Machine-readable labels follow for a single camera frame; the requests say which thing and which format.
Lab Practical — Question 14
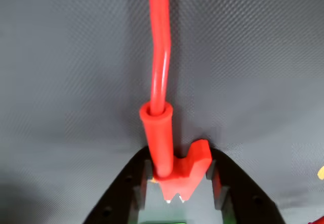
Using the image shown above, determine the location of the red lead cable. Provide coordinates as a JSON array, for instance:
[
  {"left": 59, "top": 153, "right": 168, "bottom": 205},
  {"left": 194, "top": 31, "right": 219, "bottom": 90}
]
[{"left": 148, "top": 0, "right": 172, "bottom": 113}]

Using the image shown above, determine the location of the dark grey work mat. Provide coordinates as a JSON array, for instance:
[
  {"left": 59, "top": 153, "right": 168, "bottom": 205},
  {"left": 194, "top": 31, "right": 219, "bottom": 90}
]
[{"left": 0, "top": 0, "right": 324, "bottom": 224}]

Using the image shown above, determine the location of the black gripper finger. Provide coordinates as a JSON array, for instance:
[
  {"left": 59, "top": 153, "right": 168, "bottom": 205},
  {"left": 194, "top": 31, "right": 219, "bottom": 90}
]
[
  {"left": 82, "top": 145, "right": 155, "bottom": 224},
  {"left": 202, "top": 147, "right": 287, "bottom": 224}
]

